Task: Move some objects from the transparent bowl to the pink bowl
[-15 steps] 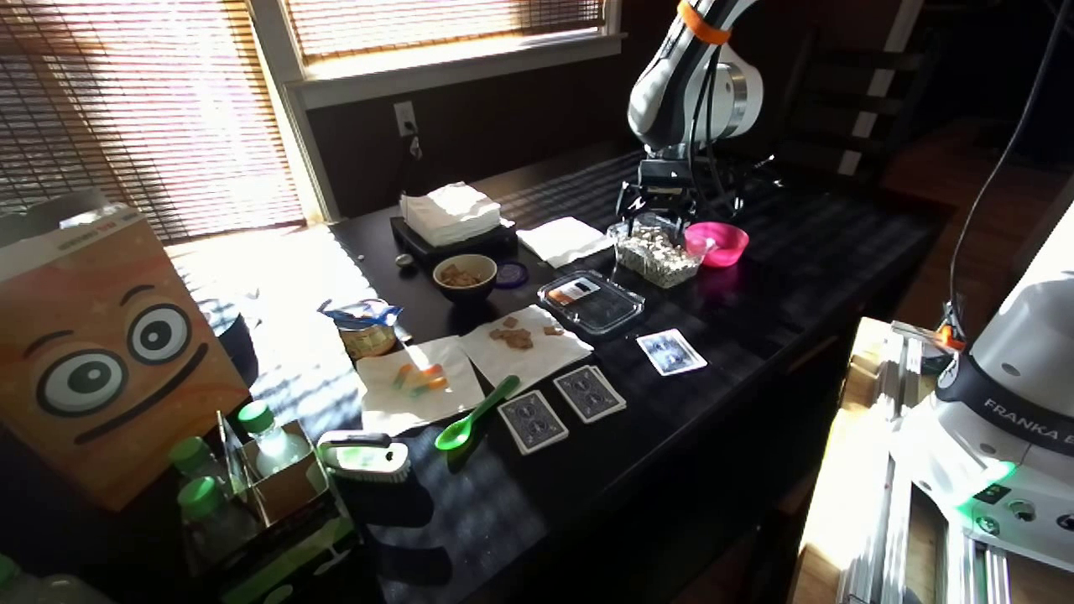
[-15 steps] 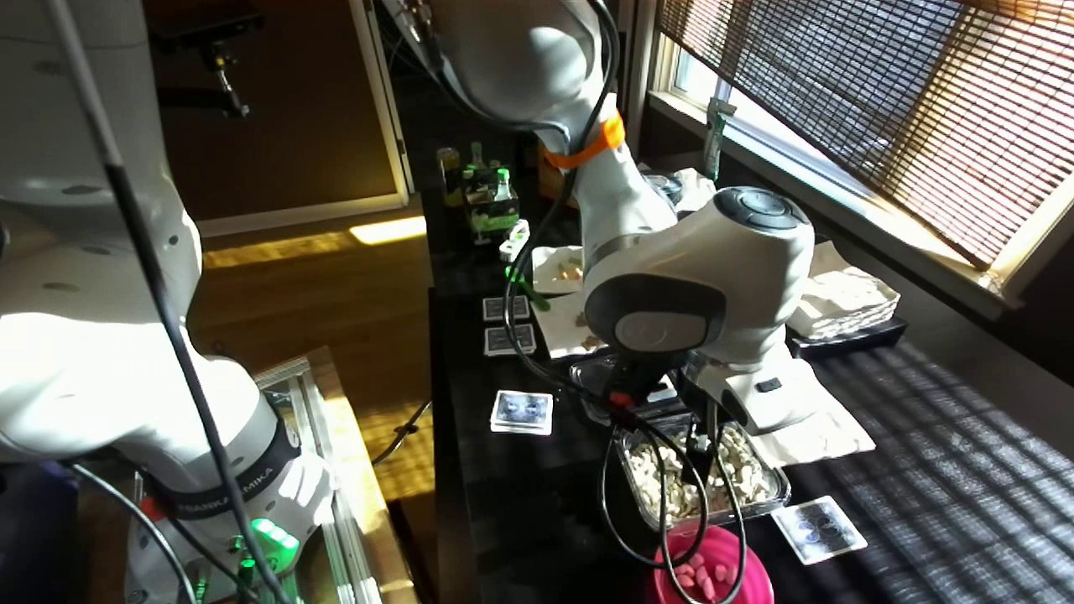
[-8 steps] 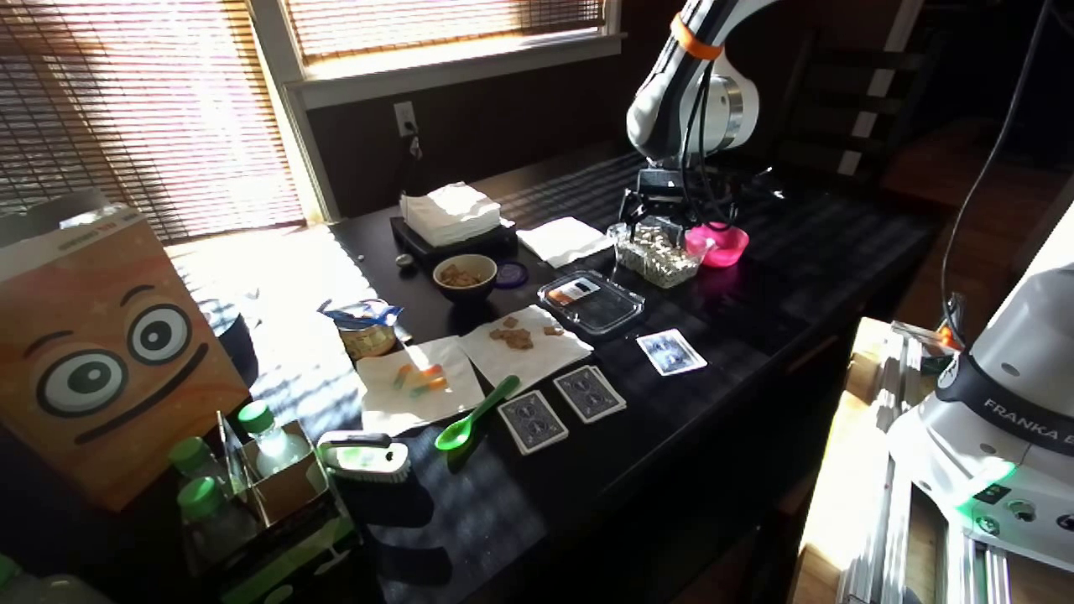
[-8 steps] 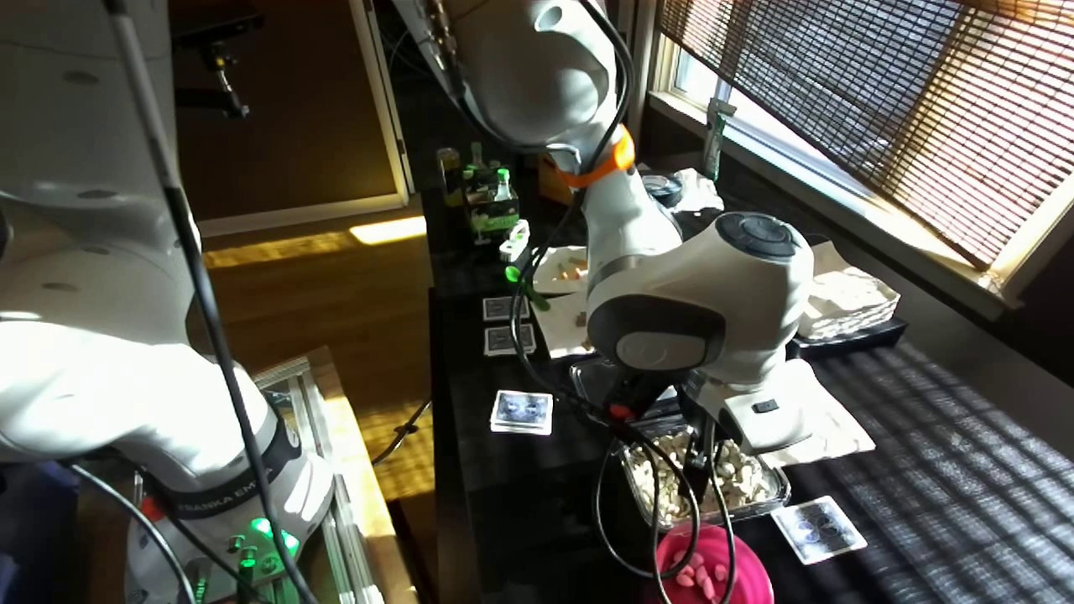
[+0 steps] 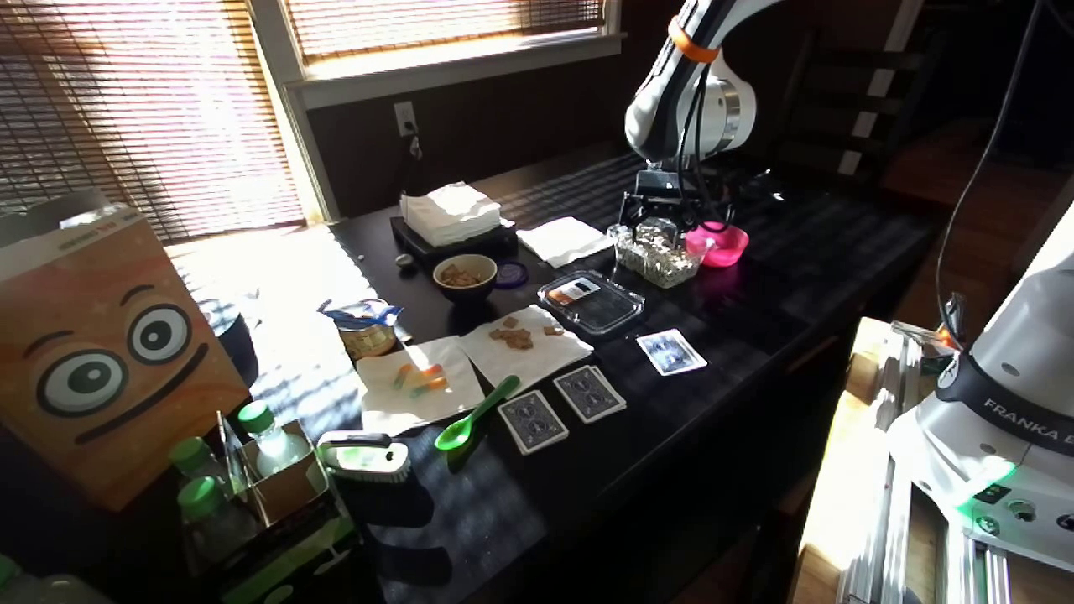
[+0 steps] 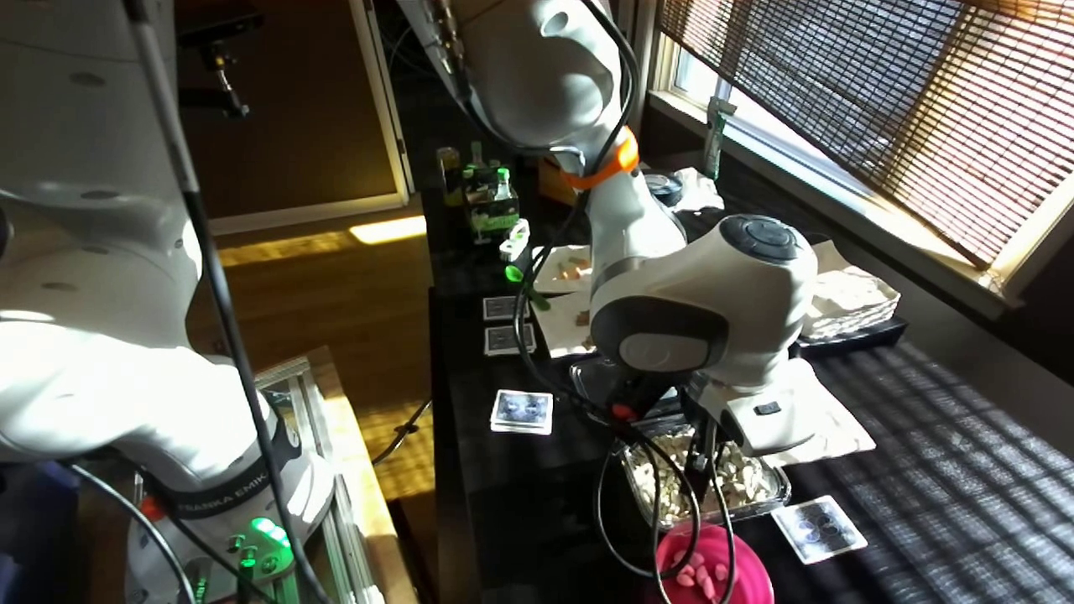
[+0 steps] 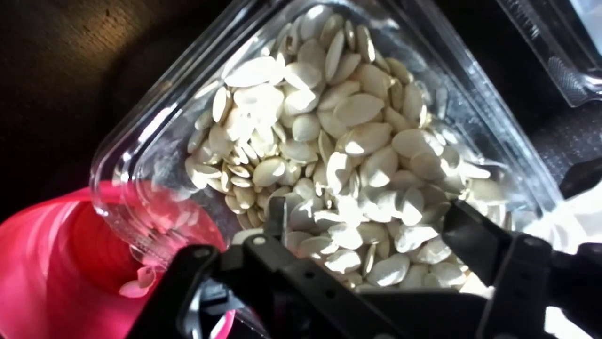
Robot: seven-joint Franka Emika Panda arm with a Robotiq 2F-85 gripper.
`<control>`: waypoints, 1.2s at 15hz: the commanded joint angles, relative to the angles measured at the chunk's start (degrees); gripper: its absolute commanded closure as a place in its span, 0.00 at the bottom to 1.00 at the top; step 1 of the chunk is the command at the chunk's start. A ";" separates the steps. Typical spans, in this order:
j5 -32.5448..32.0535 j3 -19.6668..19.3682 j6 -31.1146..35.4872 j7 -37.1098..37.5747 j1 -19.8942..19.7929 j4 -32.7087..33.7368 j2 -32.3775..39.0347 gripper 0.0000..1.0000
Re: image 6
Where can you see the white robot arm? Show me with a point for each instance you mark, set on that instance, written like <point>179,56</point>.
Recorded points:
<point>693,289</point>

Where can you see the transparent bowl with snacks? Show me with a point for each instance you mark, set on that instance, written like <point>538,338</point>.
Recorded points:
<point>749,481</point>

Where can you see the pink plastic bowl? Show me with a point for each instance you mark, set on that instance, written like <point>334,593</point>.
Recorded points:
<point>740,571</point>

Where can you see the white paper with crumbs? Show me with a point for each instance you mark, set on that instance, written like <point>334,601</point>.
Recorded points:
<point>557,322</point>

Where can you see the blue playing card deck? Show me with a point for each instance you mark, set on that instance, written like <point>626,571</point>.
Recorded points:
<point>506,307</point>

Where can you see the green round cap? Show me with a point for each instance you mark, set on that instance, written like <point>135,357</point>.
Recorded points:
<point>516,273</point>

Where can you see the small card near bottle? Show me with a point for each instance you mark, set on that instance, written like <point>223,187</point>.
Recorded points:
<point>507,340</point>

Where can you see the small card on table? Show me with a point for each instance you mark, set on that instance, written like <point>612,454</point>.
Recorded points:
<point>522,411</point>

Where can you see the white napkin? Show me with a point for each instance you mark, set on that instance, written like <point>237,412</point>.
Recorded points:
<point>834,430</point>

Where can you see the black tray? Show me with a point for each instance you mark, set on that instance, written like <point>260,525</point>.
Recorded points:
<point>861,338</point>

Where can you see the blue patterned playing card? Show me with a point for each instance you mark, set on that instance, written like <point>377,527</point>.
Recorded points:
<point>820,527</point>

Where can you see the green plastic clamp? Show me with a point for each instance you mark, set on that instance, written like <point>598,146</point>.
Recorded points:
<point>268,553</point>

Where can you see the bamboo window blind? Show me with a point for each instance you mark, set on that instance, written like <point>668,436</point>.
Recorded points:
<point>893,100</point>

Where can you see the white door frame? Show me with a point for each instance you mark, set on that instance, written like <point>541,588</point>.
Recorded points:
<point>381,110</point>

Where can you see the window frame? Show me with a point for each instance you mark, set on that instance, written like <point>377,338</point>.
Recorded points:
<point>1024,251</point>

